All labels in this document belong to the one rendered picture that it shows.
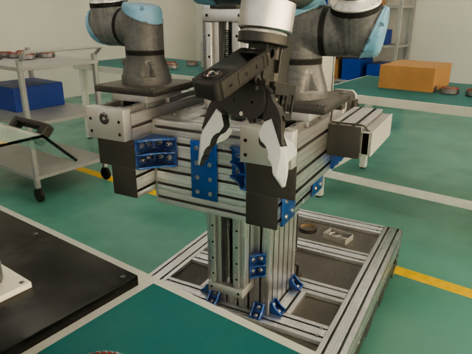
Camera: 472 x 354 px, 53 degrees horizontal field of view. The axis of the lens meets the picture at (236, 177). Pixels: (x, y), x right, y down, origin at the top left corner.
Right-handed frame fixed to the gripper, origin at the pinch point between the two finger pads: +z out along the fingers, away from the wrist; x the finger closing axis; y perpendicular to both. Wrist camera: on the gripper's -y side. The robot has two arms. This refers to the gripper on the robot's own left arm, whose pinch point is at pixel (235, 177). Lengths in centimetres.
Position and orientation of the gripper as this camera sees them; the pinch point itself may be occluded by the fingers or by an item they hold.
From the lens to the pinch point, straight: 66.7
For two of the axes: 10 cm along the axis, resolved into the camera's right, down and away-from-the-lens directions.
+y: 5.7, -0.9, 8.2
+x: -8.1, -2.2, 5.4
